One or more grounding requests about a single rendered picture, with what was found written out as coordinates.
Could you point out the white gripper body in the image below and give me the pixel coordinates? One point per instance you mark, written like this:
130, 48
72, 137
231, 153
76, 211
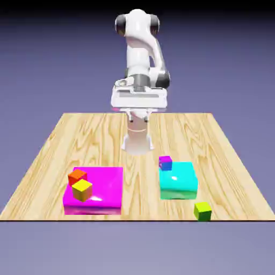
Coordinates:
139, 99

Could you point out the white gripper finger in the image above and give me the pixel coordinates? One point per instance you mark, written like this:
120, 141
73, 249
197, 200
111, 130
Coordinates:
146, 116
130, 116

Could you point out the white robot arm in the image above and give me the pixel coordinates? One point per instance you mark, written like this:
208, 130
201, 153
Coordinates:
137, 53

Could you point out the small purple cube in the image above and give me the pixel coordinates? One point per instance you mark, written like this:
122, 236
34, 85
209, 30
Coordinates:
165, 162

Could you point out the small orange cube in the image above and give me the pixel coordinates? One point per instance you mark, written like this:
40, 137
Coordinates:
77, 175

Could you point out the small yellow cube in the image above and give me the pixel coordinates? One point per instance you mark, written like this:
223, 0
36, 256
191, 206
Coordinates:
82, 190

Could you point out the small lime green cube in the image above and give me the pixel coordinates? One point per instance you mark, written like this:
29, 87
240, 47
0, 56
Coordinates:
202, 211

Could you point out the large cyan box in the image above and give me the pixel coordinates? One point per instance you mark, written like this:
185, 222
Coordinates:
178, 179

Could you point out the large magenta box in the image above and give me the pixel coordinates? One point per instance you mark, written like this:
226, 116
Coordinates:
101, 189

